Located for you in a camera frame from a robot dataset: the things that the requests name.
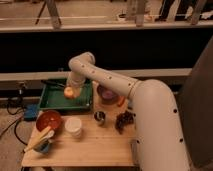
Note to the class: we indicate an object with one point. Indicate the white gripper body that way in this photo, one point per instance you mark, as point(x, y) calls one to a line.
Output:
point(76, 85)

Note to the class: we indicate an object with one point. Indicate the yellow red apple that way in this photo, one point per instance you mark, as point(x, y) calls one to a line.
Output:
point(68, 92)

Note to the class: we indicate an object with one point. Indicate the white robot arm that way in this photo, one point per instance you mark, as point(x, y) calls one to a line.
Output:
point(159, 135)

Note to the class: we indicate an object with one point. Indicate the green plastic tray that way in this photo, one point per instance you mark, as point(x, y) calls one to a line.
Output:
point(52, 97)

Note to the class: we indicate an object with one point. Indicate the purple bowl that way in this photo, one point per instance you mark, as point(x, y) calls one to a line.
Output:
point(107, 96)

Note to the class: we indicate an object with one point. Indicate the small metal cup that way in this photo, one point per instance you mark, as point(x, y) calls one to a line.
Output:
point(100, 117)

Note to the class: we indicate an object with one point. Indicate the white plastic cup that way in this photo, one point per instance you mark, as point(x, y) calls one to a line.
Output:
point(73, 125)

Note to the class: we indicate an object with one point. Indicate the red bowl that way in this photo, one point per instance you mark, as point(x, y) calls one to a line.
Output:
point(50, 118)

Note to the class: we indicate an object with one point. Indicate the orange carrot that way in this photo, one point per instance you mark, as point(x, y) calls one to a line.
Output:
point(121, 101)

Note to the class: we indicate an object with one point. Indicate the blue box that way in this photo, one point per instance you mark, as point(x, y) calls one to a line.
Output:
point(31, 112)

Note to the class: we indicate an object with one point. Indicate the white spatula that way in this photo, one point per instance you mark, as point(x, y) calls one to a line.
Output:
point(37, 141)

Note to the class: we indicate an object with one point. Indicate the wooden spoon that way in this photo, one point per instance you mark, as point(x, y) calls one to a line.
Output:
point(45, 133)

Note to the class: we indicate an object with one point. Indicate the dark grape bunch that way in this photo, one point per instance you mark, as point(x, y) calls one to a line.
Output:
point(122, 120)

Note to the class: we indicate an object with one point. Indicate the small blue bowl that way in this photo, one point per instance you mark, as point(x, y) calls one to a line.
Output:
point(43, 147)

